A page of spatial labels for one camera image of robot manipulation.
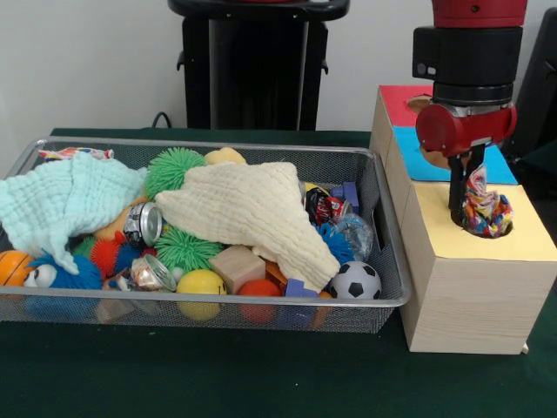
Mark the black stand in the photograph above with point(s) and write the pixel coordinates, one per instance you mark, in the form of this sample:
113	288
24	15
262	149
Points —
541	87

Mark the green spiky rubber ball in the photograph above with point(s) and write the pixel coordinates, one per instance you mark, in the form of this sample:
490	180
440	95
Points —
174	170
185	248

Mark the multicoloured patterned cloth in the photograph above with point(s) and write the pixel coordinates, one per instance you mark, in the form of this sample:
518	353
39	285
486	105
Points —
74	153
487	213

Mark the wooden box with three holes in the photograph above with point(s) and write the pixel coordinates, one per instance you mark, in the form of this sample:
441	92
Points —
470	300

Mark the orange basketball toy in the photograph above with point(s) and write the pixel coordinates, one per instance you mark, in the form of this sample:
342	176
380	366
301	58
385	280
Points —
13	267

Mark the yellow ball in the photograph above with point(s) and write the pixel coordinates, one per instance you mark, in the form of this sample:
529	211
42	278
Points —
201	282

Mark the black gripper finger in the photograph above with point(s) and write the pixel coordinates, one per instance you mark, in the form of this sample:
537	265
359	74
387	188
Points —
456	191
477	156

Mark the red ball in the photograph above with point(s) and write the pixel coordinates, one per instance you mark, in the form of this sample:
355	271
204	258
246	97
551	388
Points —
259	288

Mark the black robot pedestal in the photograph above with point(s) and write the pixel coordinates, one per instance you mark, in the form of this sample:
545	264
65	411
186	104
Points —
257	65

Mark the wooden cube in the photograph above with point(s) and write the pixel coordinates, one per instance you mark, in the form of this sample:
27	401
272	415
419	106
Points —
237	266

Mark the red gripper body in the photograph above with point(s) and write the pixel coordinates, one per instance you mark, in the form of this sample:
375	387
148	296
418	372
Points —
444	130

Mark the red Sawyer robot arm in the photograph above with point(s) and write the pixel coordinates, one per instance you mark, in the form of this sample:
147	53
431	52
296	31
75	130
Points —
470	48

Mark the cream muslin cloth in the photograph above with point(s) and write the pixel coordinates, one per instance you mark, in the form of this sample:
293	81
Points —
243	204

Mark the mint muslin cloth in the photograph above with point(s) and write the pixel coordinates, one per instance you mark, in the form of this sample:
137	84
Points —
61	200

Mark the black and white soccer ball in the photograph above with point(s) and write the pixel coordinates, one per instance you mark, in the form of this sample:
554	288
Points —
354	280

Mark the dark green table cloth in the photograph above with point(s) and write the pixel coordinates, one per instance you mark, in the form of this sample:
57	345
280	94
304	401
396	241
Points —
544	159
174	374

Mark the shallow mesh bin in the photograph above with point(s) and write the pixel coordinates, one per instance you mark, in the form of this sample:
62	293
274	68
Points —
357	315

